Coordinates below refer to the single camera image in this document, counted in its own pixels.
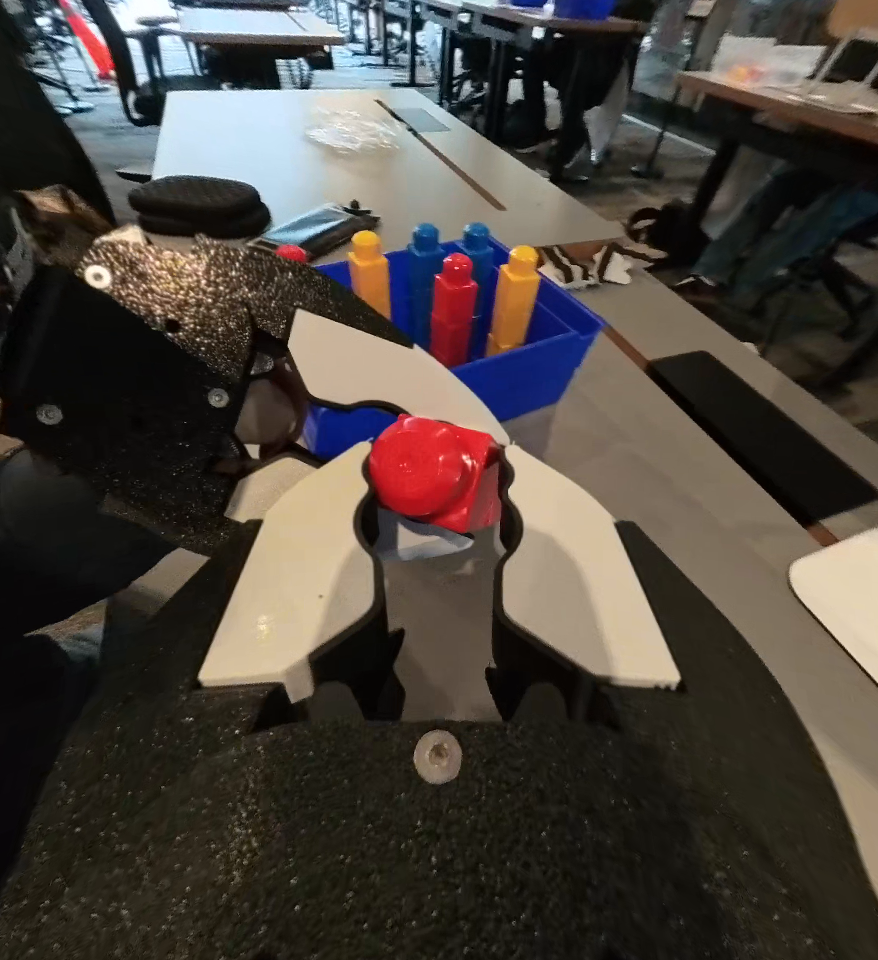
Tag blue plastic bin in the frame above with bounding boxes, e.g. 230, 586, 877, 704
305, 238, 606, 462

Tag yellow mega block stack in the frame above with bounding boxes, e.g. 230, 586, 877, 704
349, 230, 392, 320
486, 245, 541, 357

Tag black office chair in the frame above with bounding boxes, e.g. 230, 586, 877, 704
79, 0, 166, 129

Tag black backpack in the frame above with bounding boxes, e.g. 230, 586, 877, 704
626, 202, 710, 264

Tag striped cloth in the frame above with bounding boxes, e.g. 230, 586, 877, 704
535, 241, 671, 292

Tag clear plastic wrap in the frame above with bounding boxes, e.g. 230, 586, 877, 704
304, 105, 404, 156

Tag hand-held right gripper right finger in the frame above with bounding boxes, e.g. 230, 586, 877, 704
491, 444, 683, 691

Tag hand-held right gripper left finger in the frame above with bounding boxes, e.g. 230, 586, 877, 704
197, 441, 387, 705

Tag wooden desk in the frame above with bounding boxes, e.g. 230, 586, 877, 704
675, 67, 878, 162

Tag person's left forearm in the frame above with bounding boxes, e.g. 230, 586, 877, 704
0, 442, 215, 654

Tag black mat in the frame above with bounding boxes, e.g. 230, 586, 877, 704
646, 349, 878, 528

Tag black smartphone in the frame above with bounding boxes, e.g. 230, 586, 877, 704
247, 201, 381, 260

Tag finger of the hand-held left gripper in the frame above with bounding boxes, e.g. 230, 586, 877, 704
286, 307, 512, 451
223, 450, 329, 526

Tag black round mesh pad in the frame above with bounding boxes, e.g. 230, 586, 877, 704
127, 174, 273, 240

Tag blue jacket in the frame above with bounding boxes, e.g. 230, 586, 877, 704
697, 168, 878, 279

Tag clear plastic boxes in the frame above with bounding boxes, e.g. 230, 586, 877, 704
709, 33, 833, 87

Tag blue mega block stack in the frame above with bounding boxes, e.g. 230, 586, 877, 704
463, 222, 495, 316
407, 222, 443, 350

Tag grey office table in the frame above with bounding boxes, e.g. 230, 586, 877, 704
176, 6, 346, 87

